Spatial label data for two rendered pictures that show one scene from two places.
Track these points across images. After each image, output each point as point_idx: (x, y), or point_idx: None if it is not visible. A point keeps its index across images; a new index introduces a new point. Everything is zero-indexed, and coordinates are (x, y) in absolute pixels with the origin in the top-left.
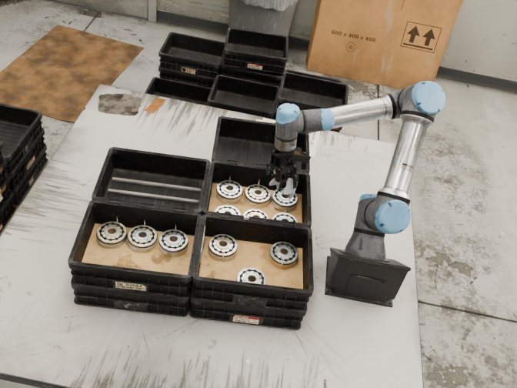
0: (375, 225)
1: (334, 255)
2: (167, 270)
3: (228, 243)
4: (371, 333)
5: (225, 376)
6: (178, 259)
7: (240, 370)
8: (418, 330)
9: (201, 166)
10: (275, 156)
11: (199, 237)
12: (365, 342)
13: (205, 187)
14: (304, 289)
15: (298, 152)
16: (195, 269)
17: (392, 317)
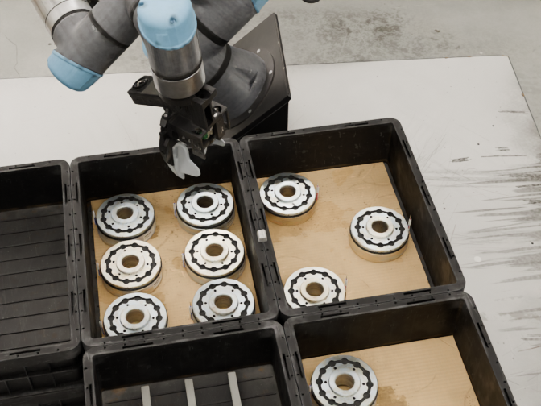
0: (257, 12)
1: (245, 135)
2: (415, 383)
3: (311, 279)
4: (340, 115)
5: (522, 283)
6: (377, 370)
7: (500, 265)
8: (306, 65)
9: (96, 379)
10: (210, 101)
11: (355, 304)
12: (361, 120)
13: (192, 334)
14: (396, 128)
15: (146, 89)
16: (443, 289)
17: (295, 93)
